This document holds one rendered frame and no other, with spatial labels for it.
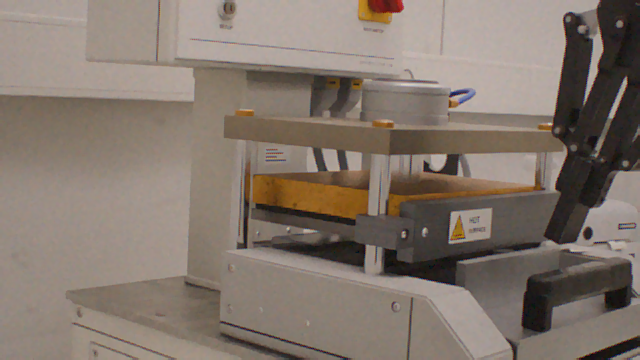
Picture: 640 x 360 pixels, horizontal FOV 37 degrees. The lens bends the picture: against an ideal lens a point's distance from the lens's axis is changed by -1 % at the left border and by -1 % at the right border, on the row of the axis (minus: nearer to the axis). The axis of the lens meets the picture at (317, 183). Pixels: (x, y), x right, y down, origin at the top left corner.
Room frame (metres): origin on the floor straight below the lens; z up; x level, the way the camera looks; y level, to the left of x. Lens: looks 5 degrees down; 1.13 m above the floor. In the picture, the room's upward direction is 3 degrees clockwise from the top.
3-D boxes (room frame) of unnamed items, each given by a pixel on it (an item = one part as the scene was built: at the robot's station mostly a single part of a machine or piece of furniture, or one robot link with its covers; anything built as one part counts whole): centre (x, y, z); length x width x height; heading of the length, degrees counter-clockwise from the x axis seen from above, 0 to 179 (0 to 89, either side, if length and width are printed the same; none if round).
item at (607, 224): (1.79, -0.46, 0.88); 0.25 x 0.20 x 0.17; 39
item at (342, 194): (0.87, -0.08, 1.07); 0.22 x 0.17 x 0.10; 138
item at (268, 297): (0.72, -0.03, 0.96); 0.25 x 0.05 x 0.07; 48
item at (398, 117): (0.90, -0.06, 1.08); 0.31 x 0.24 x 0.13; 138
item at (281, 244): (0.89, -0.04, 0.99); 0.18 x 0.06 x 0.02; 138
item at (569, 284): (0.74, -0.21, 0.99); 0.15 x 0.02 x 0.04; 138
